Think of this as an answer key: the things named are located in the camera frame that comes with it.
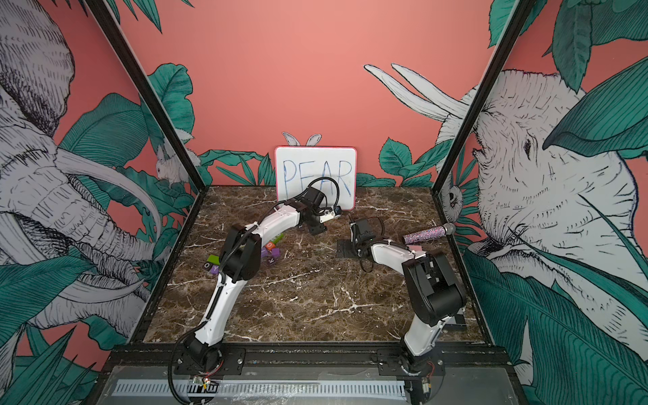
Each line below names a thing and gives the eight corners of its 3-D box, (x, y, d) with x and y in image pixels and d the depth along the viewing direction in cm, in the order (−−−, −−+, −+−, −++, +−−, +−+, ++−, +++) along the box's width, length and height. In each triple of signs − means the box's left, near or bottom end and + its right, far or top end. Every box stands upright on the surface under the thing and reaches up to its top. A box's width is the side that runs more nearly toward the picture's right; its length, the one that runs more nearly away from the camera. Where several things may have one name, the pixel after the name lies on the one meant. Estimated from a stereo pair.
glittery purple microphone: (406, 247, 102) (408, 242, 99) (402, 239, 104) (404, 234, 101) (453, 234, 106) (457, 229, 104) (448, 227, 109) (451, 222, 106)
